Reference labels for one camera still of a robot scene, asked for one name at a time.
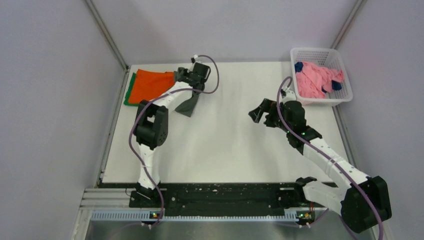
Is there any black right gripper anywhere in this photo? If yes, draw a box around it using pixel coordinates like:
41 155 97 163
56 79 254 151
249 98 293 133

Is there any grey t-shirt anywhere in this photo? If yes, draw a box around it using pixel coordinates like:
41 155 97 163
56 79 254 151
175 91 200 118

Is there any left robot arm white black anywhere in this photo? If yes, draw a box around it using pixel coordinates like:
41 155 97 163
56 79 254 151
131 60 211 207

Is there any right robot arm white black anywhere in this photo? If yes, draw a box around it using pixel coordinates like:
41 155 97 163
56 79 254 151
248 98 392 239

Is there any pink crumpled t-shirt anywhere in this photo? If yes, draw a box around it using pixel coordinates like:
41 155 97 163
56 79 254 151
294 60 345 99

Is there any folded orange t-shirt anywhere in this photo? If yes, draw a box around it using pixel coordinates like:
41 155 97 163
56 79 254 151
129 69 175 104

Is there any white plastic laundry basket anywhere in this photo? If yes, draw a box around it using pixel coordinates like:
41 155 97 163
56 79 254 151
290 47 353 107

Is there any folded green t-shirt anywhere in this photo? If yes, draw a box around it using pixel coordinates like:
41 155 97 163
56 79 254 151
123 73 138 107

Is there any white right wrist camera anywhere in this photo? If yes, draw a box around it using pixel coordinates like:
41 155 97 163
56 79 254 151
280 89 297 103

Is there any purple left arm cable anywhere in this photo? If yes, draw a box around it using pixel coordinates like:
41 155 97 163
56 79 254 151
128 54 220 228

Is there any aluminium frame post left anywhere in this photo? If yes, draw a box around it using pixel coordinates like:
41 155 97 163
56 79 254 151
83 0 128 71

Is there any aluminium frame post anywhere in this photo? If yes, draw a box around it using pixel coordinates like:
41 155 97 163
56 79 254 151
83 0 128 71
330 0 368 49

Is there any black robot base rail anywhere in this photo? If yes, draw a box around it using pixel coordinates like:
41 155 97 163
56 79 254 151
99 182 321 219

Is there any white slotted cable duct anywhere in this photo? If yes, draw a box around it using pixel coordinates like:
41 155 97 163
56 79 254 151
90 210 313 223

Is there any aluminium frame post right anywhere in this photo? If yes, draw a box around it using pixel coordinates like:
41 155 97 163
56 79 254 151
330 0 368 49

